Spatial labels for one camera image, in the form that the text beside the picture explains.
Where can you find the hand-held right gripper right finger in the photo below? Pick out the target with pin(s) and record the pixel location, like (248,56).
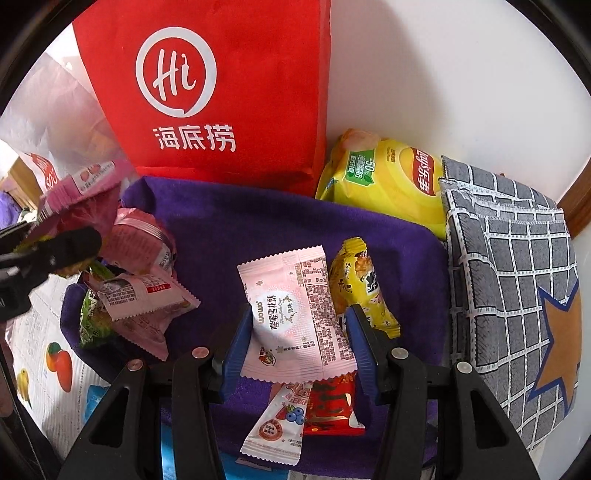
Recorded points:
(364,350)

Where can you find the pink peach snack packet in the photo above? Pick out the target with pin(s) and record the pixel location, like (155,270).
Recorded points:
(143,240)

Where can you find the yellow chips bag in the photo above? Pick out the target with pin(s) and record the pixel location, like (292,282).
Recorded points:
(378,184)

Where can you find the red paper bag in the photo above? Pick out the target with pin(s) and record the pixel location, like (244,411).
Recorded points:
(254,69)

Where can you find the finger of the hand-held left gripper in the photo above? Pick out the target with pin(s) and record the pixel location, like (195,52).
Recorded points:
(64,251)
(11,237)

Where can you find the white plastic shopping bag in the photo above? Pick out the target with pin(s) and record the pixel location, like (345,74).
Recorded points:
(60,115)

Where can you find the pale pink red-label packet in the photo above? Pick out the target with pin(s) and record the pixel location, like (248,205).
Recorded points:
(138,300)

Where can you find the yellow snack packet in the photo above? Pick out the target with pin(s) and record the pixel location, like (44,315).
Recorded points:
(360,281)

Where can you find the white berry print packet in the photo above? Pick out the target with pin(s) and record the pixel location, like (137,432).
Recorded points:
(277,420)

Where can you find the magenta snack packet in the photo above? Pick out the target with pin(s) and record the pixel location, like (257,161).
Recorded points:
(78,203)

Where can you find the red snack packet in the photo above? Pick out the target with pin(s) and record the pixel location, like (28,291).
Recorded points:
(332,401)

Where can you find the brown wooden door frame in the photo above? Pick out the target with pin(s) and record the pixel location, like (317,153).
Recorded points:
(579,207)

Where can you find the green snack packet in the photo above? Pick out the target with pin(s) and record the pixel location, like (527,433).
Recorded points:
(92,323)

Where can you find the fruit print tablecloth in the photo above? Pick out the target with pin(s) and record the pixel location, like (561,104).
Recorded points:
(41,392)

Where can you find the purple towel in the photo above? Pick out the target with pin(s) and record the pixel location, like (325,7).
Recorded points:
(231,221)

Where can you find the pale pink star-print packet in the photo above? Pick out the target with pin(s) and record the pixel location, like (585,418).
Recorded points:
(295,318)

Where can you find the grey checked folded cloth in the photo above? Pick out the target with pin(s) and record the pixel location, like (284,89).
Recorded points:
(498,277)

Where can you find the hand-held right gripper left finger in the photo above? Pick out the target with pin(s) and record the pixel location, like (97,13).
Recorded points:
(240,350)

